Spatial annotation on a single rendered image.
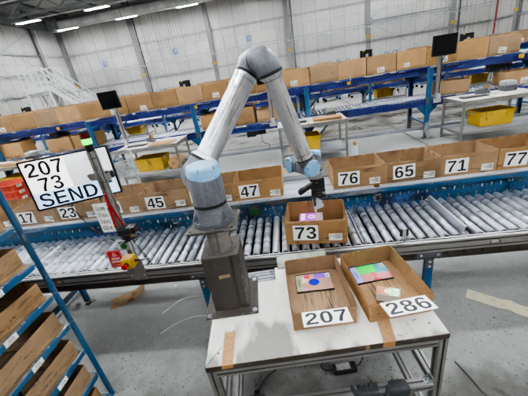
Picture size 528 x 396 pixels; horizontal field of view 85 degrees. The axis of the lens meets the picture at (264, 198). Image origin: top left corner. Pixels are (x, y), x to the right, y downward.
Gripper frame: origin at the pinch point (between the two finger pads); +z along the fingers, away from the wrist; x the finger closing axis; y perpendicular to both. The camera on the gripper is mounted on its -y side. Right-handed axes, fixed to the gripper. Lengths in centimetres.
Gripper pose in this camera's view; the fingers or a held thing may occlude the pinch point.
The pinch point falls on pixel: (314, 210)
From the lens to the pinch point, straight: 180.2
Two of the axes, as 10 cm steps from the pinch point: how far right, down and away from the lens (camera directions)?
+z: 1.5, 9.4, 3.0
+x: 0.7, -3.1, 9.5
